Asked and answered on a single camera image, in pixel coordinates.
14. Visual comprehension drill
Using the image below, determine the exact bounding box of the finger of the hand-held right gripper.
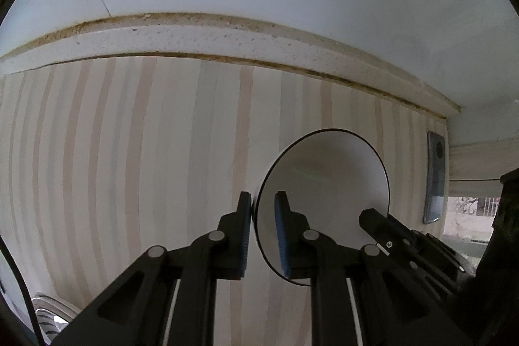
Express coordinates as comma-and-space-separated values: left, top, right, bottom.
359, 209, 430, 274
414, 230, 467, 290

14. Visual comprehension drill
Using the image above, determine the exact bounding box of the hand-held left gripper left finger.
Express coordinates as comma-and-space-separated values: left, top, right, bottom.
53, 191, 254, 346

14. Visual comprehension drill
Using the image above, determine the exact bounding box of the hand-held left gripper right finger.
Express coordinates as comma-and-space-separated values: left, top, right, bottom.
274, 190, 473, 346

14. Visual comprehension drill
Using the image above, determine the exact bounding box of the window with grille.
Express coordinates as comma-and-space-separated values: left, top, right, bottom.
444, 195, 503, 245

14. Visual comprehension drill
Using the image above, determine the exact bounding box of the grey smartphone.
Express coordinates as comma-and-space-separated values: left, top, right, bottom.
423, 130, 448, 225

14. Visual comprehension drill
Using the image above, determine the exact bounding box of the white plate with black stripes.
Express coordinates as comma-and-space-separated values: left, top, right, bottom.
31, 291, 78, 336

